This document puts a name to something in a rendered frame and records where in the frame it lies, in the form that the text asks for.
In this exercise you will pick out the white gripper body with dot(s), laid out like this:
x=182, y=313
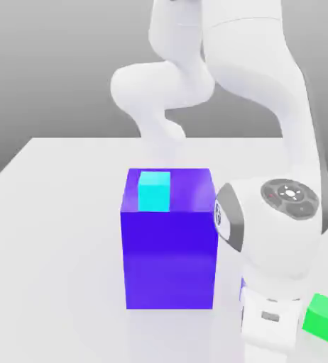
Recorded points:
x=267, y=356

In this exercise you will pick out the small cyan cube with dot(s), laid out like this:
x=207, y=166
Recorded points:
x=154, y=195

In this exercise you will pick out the large blue box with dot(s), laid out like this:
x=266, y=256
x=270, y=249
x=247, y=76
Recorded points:
x=168, y=255

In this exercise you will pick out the small green cube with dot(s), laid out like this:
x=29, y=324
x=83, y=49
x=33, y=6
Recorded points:
x=321, y=319

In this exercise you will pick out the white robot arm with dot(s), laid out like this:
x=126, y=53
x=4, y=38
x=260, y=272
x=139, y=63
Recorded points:
x=260, y=85

